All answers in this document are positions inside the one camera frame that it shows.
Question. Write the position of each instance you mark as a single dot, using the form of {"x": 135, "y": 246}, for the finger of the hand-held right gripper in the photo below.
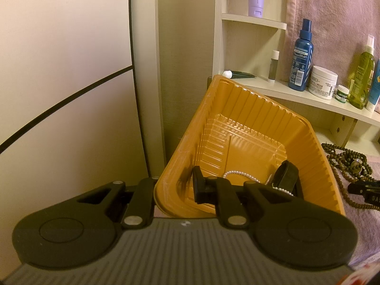
{"x": 362, "y": 187}

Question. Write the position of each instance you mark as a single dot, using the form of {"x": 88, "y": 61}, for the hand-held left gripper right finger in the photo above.
{"x": 202, "y": 187}

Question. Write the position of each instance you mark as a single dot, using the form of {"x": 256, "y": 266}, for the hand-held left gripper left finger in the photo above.
{"x": 145, "y": 188}

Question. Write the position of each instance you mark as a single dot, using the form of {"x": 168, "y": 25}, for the small round watch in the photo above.
{"x": 356, "y": 165}

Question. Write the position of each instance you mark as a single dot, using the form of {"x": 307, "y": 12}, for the wide black band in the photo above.
{"x": 289, "y": 173}

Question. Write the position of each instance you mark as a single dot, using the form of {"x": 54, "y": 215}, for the orange plastic tray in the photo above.
{"x": 237, "y": 115}

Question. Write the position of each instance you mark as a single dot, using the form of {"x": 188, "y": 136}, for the lilac fluffy towel mat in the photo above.
{"x": 360, "y": 231}

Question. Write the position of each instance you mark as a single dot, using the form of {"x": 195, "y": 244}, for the red white printed cloth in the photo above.
{"x": 368, "y": 274}

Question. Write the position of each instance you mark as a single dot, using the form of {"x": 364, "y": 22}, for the small green white jar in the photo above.
{"x": 342, "y": 94}

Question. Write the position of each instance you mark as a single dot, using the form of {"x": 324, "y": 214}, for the blue white tube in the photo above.
{"x": 374, "y": 92}

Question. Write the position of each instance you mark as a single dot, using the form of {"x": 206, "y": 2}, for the olive green pump bottle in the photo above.
{"x": 360, "y": 80}

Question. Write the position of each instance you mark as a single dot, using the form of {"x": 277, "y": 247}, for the white cream jar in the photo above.
{"x": 323, "y": 83}

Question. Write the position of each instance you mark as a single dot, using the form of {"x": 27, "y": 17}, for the dark green tube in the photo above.
{"x": 242, "y": 74}

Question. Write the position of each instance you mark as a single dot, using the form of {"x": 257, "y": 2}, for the blue spray bottle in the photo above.
{"x": 300, "y": 65}

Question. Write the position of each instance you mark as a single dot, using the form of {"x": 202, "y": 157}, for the white green lip balm stick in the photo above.
{"x": 273, "y": 68}

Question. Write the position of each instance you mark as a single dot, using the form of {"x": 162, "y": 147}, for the cream wooden shelf unit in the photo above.
{"x": 246, "y": 41}

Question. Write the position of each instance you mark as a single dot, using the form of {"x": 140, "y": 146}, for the pink hanging towel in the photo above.
{"x": 332, "y": 12}

